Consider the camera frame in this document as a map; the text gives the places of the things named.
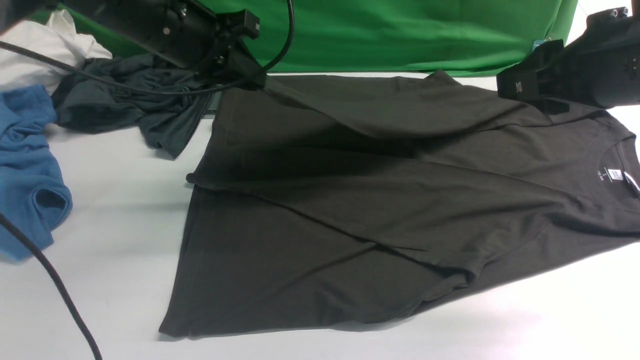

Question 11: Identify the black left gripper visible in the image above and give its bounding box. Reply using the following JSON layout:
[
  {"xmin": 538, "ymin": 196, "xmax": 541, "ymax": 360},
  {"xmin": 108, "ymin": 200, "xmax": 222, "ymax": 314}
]
[{"xmin": 193, "ymin": 9, "xmax": 266, "ymax": 91}]

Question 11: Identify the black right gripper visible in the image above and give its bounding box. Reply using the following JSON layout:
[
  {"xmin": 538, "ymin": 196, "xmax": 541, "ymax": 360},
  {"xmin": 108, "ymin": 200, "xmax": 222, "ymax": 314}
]
[{"xmin": 496, "ymin": 39, "xmax": 591, "ymax": 115}]

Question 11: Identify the dark gray long-sleeve shirt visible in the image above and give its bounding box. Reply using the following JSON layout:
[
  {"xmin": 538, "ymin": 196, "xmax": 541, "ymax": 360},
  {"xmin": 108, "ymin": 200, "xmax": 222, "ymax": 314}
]
[{"xmin": 158, "ymin": 71, "xmax": 639, "ymax": 338}]

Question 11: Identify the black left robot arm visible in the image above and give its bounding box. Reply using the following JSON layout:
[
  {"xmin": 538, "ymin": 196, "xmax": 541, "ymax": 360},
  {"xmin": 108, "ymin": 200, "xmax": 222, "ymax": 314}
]
[{"xmin": 1, "ymin": 0, "xmax": 274, "ymax": 94}]

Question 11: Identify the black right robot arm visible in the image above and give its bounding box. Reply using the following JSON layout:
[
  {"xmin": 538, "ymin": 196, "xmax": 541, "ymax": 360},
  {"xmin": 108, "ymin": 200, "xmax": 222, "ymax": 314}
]
[{"xmin": 496, "ymin": 0, "xmax": 640, "ymax": 115}]

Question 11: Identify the dark teal crumpled shirt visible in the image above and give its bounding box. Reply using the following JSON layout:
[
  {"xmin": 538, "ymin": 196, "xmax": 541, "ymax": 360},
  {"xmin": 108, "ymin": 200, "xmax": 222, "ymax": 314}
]
[{"xmin": 51, "ymin": 54, "xmax": 215, "ymax": 159}]

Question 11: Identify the white crumpled shirt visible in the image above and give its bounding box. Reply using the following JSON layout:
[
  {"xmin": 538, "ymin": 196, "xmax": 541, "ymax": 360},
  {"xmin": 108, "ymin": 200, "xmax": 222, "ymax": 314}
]
[{"xmin": 0, "ymin": 9, "xmax": 113, "ymax": 95}]

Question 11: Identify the blue shirt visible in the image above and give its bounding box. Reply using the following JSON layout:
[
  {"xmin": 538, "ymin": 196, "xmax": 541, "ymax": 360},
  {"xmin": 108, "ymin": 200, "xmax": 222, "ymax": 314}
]
[{"xmin": 0, "ymin": 85, "xmax": 73, "ymax": 250}]

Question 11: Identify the blue binder clip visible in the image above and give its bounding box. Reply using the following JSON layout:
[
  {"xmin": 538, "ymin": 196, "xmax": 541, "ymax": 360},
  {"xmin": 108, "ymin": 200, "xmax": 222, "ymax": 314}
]
[{"xmin": 531, "ymin": 38, "xmax": 550, "ymax": 53}]

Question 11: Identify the green backdrop cloth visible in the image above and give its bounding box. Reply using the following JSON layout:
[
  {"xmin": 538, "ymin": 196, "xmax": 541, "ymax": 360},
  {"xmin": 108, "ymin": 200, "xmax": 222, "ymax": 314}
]
[{"xmin": 30, "ymin": 0, "xmax": 579, "ymax": 78}]

